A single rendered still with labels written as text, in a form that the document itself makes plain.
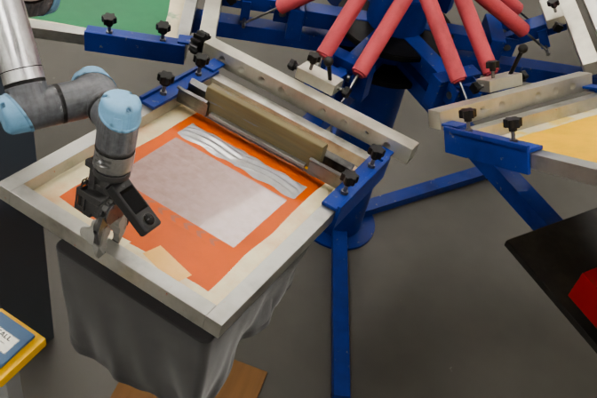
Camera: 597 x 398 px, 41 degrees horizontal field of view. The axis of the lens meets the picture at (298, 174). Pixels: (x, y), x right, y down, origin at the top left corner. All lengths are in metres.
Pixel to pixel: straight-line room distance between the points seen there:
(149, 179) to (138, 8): 0.92
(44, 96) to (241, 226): 0.57
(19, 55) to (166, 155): 0.60
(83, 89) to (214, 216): 0.48
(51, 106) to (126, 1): 1.25
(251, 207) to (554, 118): 0.92
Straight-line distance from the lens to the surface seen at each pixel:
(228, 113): 2.09
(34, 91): 1.52
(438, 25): 2.43
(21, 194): 1.78
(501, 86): 2.35
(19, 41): 1.53
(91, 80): 1.55
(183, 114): 2.16
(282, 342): 2.97
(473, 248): 3.49
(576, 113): 2.40
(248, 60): 2.31
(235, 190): 1.93
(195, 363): 1.90
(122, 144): 1.48
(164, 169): 1.95
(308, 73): 2.26
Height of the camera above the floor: 2.46
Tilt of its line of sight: 44 degrees down
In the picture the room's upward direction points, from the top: 13 degrees clockwise
